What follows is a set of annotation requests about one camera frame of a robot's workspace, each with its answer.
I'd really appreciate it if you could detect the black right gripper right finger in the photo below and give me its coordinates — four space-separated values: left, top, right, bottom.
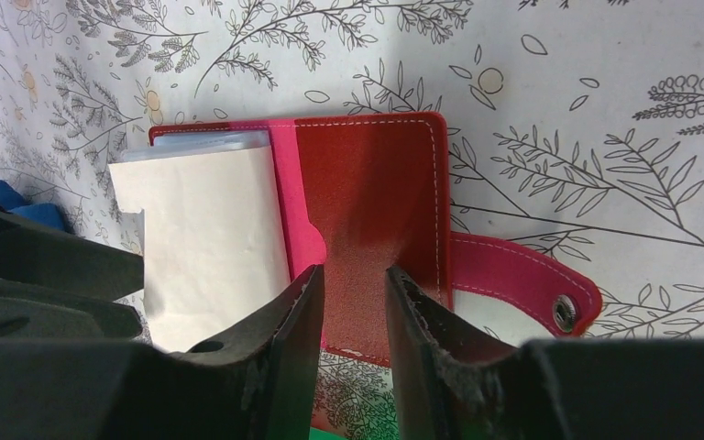
385 266 704 439

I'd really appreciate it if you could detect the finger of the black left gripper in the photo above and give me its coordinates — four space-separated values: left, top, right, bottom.
0 279 142 339
0 207 144 301

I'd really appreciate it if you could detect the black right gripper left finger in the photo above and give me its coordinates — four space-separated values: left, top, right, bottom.
0 265 325 439

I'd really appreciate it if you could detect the white card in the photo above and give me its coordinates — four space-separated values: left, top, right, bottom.
110 147 291 351

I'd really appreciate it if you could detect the red leather card holder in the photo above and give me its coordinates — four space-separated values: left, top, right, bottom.
148 111 603 369

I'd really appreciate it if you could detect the blue folded cloth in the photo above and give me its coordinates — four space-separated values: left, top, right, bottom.
0 180 67 232

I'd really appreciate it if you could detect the green plastic bin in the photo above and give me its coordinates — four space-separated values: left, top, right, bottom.
308 427 346 440

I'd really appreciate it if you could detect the floral patterned table mat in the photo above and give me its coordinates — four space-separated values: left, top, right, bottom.
0 1 704 439

